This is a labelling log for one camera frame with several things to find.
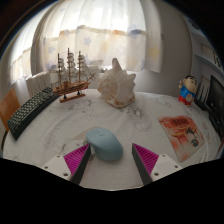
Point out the white star-print curtain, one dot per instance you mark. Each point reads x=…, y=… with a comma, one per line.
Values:
x=100, y=36

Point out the black monitor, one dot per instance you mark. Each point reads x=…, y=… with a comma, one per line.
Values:
x=216, y=96

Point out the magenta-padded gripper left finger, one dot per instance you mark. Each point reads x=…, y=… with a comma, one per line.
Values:
x=63, y=165

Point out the black computer keyboard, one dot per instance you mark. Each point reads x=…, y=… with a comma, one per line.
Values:
x=30, y=111

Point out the cartoon boy figurine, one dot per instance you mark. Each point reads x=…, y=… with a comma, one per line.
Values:
x=187, y=90

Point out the light blue computer mouse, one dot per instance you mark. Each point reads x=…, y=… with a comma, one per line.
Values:
x=105, y=144

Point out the wooden sailing ship model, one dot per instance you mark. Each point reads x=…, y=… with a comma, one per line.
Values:
x=70, y=87

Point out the orange wooden chair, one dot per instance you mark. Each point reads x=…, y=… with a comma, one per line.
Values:
x=8, y=108

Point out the black router with antennas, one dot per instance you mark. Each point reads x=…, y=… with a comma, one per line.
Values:
x=201, y=100

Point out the large white conch shell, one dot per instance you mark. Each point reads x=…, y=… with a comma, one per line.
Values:
x=116, y=87

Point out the white shelf unit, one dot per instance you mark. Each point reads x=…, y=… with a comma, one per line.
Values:
x=208, y=50

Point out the white printed tablecloth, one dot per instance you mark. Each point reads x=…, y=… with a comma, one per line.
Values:
x=66, y=126

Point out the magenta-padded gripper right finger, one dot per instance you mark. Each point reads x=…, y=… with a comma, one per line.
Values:
x=160, y=165

